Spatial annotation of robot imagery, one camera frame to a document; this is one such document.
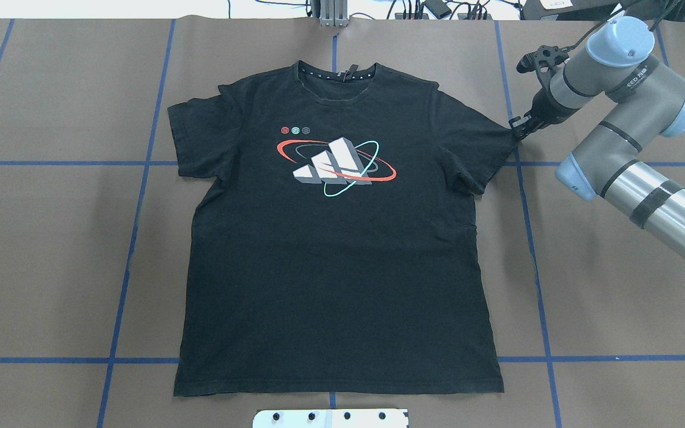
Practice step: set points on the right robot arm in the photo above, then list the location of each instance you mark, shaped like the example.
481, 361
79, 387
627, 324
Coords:
649, 101

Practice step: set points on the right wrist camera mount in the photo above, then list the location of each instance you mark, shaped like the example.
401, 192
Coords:
544, 58

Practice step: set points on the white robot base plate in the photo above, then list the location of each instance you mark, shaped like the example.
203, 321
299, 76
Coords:
345, 417

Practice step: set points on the black graphic t-shirt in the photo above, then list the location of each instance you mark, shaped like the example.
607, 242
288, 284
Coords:
336, 248

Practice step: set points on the aluminium frame post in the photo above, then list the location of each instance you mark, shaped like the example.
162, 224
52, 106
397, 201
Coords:
331, 13

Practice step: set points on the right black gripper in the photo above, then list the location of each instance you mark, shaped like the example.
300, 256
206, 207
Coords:
540, 110

